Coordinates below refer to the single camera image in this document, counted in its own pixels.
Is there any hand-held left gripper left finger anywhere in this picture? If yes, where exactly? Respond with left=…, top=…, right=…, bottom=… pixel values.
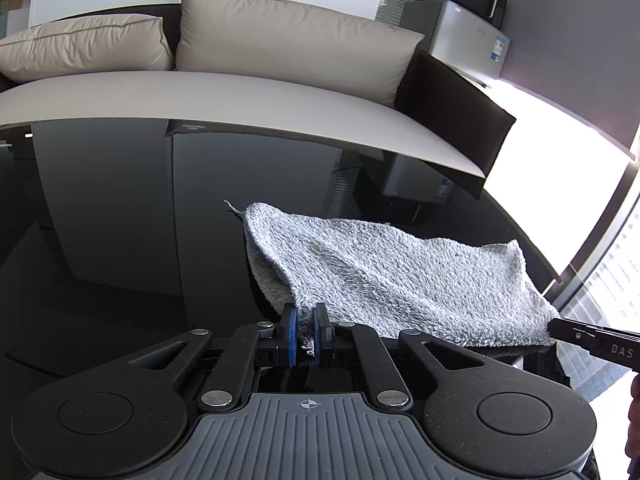
left=131, top=305, right=301, bottom=409

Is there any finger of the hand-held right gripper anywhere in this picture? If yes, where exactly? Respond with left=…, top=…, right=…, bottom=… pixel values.
left=547, top=317, right=607, bottom=352

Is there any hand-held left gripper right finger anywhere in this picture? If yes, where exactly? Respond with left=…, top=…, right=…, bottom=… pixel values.
left=311, top=303, right=482, bottom=409

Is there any grey terry towel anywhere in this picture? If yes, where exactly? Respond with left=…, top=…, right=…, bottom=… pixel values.
left=223, top=199, right=562, bottom=361

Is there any person's right hand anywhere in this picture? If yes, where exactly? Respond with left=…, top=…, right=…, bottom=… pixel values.
left=626, top=374, right=640, bottom=477

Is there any beige and brown sofa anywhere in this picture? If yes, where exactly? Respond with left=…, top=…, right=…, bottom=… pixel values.
left=0, top=2, right=518, bottom=197

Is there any large beige cushion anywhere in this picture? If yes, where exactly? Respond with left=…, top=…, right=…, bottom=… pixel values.
left=174, top=0, right=425, bottom=108

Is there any silver mini fridge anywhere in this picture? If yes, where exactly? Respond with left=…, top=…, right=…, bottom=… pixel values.
left=399, top=0, right=512, bottom=90

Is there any small beige cushion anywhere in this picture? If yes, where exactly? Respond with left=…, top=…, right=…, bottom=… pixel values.
left=0, top=13, right=175, bottom=85

